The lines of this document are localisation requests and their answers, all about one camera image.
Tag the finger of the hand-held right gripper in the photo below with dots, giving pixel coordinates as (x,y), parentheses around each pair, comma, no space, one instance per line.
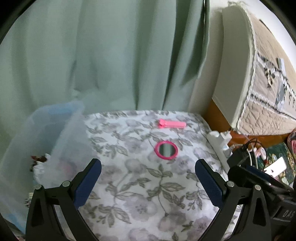
(239,174)
(259,173)

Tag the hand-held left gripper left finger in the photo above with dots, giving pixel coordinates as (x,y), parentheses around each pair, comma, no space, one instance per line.
(89,183)

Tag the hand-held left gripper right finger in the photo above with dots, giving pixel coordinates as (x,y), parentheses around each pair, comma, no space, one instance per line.
(209,183)

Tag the clear plastic storage container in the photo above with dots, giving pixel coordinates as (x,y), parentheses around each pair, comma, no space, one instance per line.
(57,143)

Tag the white cloth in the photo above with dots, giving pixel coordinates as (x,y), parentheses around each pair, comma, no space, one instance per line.
(40,169)

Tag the pink round mirror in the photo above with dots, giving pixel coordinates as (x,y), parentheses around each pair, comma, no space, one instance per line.
(166,149)

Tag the black charger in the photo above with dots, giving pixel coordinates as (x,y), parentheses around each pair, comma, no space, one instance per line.
(238,156)

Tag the smartphone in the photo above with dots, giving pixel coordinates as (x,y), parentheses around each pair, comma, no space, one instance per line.
(276,168)

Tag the small pink white item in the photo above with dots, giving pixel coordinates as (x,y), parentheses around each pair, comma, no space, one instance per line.
(260,153)

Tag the white power strip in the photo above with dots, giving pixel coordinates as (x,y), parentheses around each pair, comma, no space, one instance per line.
(216,144)

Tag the white plug adapter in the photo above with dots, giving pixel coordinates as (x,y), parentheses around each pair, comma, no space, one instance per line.
(224,139)

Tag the red patterned cloth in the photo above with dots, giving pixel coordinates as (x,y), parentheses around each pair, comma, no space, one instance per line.
(292,140)

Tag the floral printed blanket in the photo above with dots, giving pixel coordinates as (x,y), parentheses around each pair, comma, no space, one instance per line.
(138,185)

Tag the pink plastic clip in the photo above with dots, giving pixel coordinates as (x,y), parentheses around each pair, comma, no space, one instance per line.
(172,124)

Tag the white headboard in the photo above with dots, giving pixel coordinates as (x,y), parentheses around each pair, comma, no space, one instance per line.
(231,69)

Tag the pale green curtain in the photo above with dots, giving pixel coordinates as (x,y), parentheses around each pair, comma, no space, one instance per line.
(115,58)

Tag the wooden bed frame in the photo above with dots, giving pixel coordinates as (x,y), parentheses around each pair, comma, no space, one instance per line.
(215,118)

